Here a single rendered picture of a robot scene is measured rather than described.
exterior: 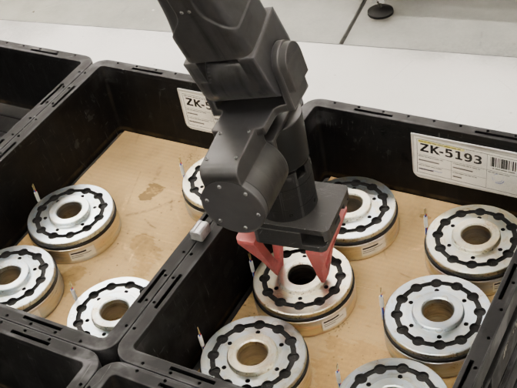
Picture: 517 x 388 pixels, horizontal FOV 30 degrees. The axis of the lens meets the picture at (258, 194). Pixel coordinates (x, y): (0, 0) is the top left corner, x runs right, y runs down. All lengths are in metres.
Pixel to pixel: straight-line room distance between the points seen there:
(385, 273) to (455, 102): 0.50
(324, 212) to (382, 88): 0.63
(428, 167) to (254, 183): 0.33
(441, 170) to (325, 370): 0.27
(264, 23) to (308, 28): 2.23
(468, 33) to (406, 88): 1.44
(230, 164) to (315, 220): 0.14
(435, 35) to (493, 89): 1.45
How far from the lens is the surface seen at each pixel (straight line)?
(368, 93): 1.48
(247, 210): 0.79
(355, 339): 0.96
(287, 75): 0.79
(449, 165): 1.05
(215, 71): 0.80
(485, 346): 0.82
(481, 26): 2.94
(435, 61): 1.54
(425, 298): 0.94
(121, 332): 0.88
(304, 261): 0.98
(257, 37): 0.78
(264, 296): 0.97
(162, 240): 1.10
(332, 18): 3.05
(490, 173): 1.04
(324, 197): 0.90
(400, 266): 1.02
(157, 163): 1.21
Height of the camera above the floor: 1.56
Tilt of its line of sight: 40 degrees down
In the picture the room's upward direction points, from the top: 12 degrees counter-clockwise
